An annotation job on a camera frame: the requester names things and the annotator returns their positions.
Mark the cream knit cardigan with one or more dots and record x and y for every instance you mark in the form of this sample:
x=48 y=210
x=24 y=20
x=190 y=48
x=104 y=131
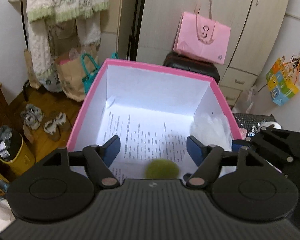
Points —
x=43 y=13

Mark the colourful paper gift bag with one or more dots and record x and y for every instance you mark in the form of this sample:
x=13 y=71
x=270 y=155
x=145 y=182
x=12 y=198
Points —
x=283 y=79

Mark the pink cardboard box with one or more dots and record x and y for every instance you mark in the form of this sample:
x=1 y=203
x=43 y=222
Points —
x=151 y=87

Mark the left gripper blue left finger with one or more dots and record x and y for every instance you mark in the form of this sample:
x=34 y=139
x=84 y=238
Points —
x=110 y=150

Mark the teal tote bag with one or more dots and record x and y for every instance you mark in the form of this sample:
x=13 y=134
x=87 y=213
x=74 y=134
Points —
x=89 y=76

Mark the white mesh bath pouf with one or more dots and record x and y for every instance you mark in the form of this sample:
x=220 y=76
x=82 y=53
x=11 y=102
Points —
x=212 y=130

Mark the green plush ball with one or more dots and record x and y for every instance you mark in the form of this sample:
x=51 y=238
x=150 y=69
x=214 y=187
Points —
x=161 y=169

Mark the furry slippers pair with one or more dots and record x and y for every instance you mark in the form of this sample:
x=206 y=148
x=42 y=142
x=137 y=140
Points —
x=56 y=123

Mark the pink tote bag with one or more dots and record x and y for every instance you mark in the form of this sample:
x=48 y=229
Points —
x=202 y=38

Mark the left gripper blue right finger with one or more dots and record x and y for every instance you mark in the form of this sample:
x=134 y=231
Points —
x=197 y=151

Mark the grey sneakers pair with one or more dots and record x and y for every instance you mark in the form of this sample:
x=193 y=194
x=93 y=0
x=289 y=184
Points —
x=32 y=116

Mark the yellow trash bin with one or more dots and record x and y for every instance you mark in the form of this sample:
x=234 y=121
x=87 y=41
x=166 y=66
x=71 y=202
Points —
x=14 y=152

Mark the printed paper sheet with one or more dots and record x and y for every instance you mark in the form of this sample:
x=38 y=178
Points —
x=145 y=135

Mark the black suitcase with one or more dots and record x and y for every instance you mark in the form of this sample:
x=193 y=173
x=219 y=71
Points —
x=177 y=61

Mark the black bubble mat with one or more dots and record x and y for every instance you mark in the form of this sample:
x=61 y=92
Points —
x=247 y=121

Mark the beige wardrobe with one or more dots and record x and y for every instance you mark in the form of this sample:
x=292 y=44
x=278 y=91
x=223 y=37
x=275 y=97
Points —
x=237 y=35

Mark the brown paper bag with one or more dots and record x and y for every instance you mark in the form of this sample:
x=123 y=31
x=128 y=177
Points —
x=71 y=73

